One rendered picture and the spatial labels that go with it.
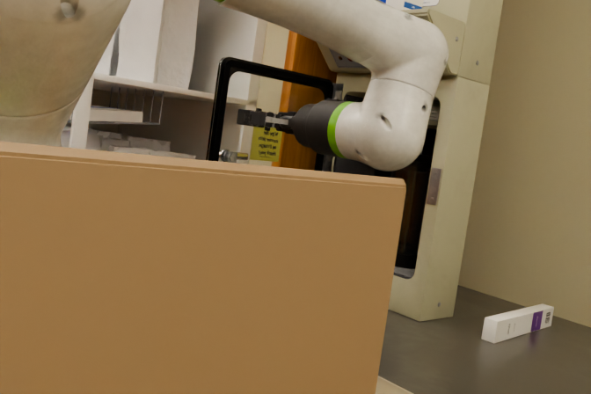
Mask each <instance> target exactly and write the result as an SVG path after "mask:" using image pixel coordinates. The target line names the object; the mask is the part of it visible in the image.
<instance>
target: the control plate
mask: <svg viewBox="0 0 591 394"><path fill-rule="evenodd" d="M329 49H330V48H329ZM330 52H331V54H332V57H333V59H334V61H335V62H336V64H337V67H338V68H364V69H367V68H366V67H364V66H363V65H361V64H359V63H358V62H350V61H349V60H348V59H347V58H346V57H345V56H344V55H341V54H339V53H337V52H335V51H333V50H331V49H330ZM339 56H341V57H342V60H340V59H339Z"/></svg>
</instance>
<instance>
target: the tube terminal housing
mask: <svg viewBox="0 0 591 394"><path fill-rule="evenodd" d="M502 4H503V0H440V2H439V6H428V7H422V9H428V8H429V9H431V10H434V11H438V12H440V13H442V14H444V15H447V16H450V17H452V18H455V19H458V20H460V21H463V22H464V23H465V28H464V34H463V45H462V50H461V55H460V62H459V67H458V73H457V75H456V76H442V77H441V81H440V83H439V85H438V88H437V91H436V93H435V96H434V99H435V100H439V101H440V104H441V108H440V113H439V120H438V125H437V131H436V137H435V142H434V153H433V159H432V164H431V171H430V176H429V182H428V188H427V195H428V189H429V183H430V178H431V172H432V167H434V168H439V169H441V179H440V185H439V190H438V196H437V202H436V206H435V205H432V204H427V198H426V204H425V210H424V215H423V222H422V227H421V233H420V244H419V249H418V256H417V261H416V267H415V273H414V276H413V277H412V278H411V279H404V278H401V277H398V276H396V275H393V280H392V286H391V292H390V302H389V309H388V310H392V311H395V312H397V313H399V314H401V315H404V316H406V317H410V318H412V319H415V320H417V321H427V320H433V319H438V318H445V317H453V313H454V308H455V302H456V291H457V286H458V281H459V274H460V269H461V264H462V258H463V248H464V242H465V237H466V230H467V225H468V220H469V213H470V208H471V198H472V192H473V187H474V181H475V175H476V169H477V164H478V153H479V148H480V143H481V137H482V131H483V126H484V120H485V109H486V104H487V99H488V92H489V87H490V86H489V85H490V81H491V75H492V69H493V59H494V53H495V48H496V42H497V37H498V31H499V25H500V15H501V9H502ZM370 78H371V74H364V73H338V75H337V81H336V84H344V85H343V92H342V100H344V97H345V96H346V95H351V96H355V97H359V98H364V97H365V94H366V91H367V89H368V85H369V82H370Z"/></svg>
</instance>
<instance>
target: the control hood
mask: <svg viewBox="0 0 591 394"><path fill-rule="evenodd" d="M402 11H403V12H406V13H408V14H411V15H413V16H415V17H417V18H422V19H424V20H426V21H428V22H430V23H432V24H434V25H435V26H437V27H438V28H439V29H440V30H441V32H442V33H443V35H444V37H445V39H446V41H447V43H448V47H449V59H448V63H447V66H446V68H445V70H444V72H443V74H442V75H443V76H456V75H457V73H458V67H459V62H460V55H461V50H462V45H463V34H464V28H465V23H464V22H463V21H460V20H458V19H455V18H452V17H450V16H447V15H444V14H442V13H440V12H438V11H434V10H431V9H429V8H428V9H416V10H402ZM317 44H318V46H319V48H320V50H321V53H322V55H323V57H324V59H325V61H326V63H327V65H328V67H329V69H330V70H331V71H333V72H337V73H364V74H371V71H370V70H369V69H364V68H338V67H337V64H336V62H335V61H334V59H333V57H332V54H331V52H330V49H329V48H328V47H326V46H323V45H321V44H319V43H317Z"/></svg>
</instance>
